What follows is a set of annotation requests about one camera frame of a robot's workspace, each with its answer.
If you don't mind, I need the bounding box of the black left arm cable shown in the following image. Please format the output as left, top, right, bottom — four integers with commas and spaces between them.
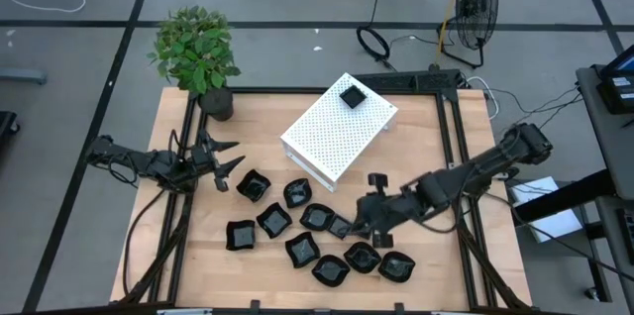
121, 185, 169, 301

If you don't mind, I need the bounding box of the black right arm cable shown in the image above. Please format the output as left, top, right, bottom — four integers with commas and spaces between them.
482, 190, 634, 284

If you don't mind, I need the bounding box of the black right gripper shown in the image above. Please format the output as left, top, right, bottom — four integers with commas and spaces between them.
350, 172, 422, 250

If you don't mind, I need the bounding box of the grey desk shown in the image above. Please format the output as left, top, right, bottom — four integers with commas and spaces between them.
575, 64, 634, 276

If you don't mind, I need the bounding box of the black oval leaf plate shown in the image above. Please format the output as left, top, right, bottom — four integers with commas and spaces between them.
377, 250, 417, 284
343, 241, 382, 274
282, 177, 314, 210
298, 202, 337, 233
310, 254, 352, 288

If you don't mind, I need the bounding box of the black plant pot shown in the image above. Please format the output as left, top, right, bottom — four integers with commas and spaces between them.
197, 86, 235, 122

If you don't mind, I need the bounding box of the black aluminium table frame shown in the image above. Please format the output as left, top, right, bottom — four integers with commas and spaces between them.
118, 67, 534, 315

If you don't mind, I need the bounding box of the black desk crossbar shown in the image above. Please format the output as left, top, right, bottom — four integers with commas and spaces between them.
512, 168, 615, 225

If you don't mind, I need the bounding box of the short white cable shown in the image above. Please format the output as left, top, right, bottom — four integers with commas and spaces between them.
465, 75, 500, 122

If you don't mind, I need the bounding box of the black laptop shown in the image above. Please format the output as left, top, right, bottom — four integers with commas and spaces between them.
596, 43, 634, 116

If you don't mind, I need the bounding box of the black caster base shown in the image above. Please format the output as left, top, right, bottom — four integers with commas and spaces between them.
0, 110, 21, 141

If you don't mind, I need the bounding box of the white box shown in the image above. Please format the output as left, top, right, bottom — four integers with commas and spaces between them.
509, 175, 584, 245

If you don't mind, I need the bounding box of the grey furniture foot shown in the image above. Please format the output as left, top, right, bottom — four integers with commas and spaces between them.
0, 68, 49, 86

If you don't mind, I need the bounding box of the white perforated metal riser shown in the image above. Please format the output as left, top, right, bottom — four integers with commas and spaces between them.
279, 71, 399, 193

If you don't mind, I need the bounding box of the green leafy plant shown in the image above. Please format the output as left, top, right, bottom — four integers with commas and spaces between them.
147, 5, 243, 96

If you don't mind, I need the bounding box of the coiled black floor cable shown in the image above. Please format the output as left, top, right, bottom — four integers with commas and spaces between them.
355, 0, 397, 72

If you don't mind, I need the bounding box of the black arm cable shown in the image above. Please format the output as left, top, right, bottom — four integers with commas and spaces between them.
482, 190, 634, 284
121, 185, 169, 301

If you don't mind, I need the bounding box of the yellow floor cable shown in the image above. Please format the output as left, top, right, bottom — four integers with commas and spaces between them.
434, 0, 472, 68

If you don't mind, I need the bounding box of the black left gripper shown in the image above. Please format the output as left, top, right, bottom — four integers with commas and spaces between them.
190, 130, 247, 193

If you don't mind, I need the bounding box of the black floor fan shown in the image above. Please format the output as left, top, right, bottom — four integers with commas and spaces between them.
435, 0, 500, 69

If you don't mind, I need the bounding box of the black wavy square plate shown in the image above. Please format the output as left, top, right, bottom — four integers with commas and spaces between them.
255, 201, 293, 240
283, 231, 322, 269
225, 219, 258, 252
235, 168, 272, 204

